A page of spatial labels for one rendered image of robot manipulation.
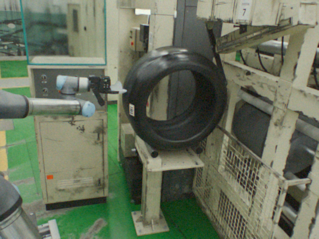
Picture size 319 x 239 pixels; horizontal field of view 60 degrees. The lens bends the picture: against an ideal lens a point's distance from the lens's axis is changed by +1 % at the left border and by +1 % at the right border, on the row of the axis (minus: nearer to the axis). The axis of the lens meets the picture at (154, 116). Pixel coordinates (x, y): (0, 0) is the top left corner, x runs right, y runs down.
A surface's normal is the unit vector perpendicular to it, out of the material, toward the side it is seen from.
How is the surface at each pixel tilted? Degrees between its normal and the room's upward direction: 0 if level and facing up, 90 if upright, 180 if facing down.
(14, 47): 90
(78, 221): 0
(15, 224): 72
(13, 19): 90
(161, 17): 90
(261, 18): 90
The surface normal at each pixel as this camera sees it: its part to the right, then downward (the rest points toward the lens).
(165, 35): 0.25, 0.36
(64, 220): 0.05, -0.93
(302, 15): 0.26, 0.06
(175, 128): -0.04, -0.51
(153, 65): -0.22, -0.29
